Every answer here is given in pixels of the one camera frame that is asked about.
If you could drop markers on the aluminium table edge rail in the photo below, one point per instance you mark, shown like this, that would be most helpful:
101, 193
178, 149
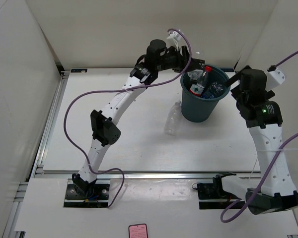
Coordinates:
40, 174

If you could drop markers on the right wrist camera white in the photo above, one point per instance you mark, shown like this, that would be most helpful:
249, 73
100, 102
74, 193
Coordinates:
275, 77

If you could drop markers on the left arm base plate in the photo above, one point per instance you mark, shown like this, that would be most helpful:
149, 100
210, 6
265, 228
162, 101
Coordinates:
96, 197

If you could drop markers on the blue label plastic bottle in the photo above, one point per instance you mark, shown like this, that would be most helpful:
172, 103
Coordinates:
215, 90

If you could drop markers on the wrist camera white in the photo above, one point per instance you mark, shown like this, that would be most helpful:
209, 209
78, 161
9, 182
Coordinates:
275, 77
174, 38

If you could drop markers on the clear white cap bottle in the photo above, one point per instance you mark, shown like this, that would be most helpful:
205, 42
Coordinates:
173, 119

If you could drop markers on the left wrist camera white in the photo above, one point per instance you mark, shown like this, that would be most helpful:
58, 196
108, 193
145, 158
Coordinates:
174, 38

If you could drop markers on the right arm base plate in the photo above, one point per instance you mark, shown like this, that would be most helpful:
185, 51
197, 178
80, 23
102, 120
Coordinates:
212, 196

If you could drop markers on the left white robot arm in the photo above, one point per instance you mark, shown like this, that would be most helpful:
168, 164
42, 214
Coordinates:
105, 132

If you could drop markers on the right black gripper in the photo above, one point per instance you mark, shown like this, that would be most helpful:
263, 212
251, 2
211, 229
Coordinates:
234, 79

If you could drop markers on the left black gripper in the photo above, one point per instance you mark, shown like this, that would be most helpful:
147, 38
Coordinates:
181, 60

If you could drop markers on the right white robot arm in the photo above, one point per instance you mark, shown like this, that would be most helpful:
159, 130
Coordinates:
275, 191

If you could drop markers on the dark green plastic bin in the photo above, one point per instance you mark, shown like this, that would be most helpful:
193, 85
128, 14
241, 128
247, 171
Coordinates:
198, 109

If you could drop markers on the pink smartphone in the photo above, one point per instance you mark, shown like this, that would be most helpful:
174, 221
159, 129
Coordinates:
138, 231

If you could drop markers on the red label plastic bottle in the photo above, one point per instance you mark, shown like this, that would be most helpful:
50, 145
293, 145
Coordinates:
197, 89

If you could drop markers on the black label plastic bottle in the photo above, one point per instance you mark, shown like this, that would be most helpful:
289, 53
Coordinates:
195, 75

